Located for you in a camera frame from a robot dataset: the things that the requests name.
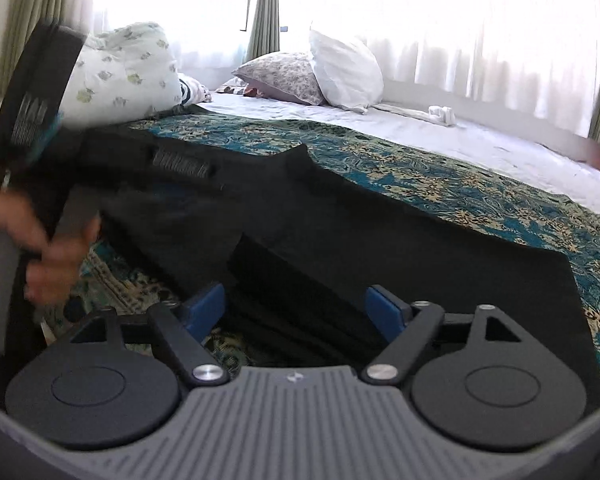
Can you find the person's left hand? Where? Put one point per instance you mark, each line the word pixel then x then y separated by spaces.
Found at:
pixel 55 260

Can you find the white bed sheet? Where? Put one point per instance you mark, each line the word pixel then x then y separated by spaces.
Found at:
pixel 505 152

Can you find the black pants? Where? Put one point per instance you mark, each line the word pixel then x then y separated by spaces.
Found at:
pixel 430 270

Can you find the grey bed headboard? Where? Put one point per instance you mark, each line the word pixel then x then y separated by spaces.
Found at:
pixel 505 120

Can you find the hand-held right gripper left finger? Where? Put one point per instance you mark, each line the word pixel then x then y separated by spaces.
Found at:
pixel 202 307

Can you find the floral purple pillow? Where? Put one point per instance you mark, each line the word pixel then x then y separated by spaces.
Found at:
pixel 285 77

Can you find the white rolled towel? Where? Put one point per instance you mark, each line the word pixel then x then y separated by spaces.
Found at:
pixel 437 114

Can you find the teal paisley blanket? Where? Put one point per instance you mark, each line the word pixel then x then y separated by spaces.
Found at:
pixel 430 180

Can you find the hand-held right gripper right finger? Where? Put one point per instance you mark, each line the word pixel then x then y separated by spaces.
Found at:
pixel 382 310

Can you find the striped cloth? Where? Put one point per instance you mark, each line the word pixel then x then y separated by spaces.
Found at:
pixel 195 91

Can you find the white leaf-print pillow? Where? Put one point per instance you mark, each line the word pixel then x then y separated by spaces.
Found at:
pixel 125 75

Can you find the white sheer curtain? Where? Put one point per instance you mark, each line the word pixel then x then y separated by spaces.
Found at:
pixel 180 10
pixel 455 25

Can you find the small patterned cloth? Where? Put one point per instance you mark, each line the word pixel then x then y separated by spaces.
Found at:
pixel 235 88

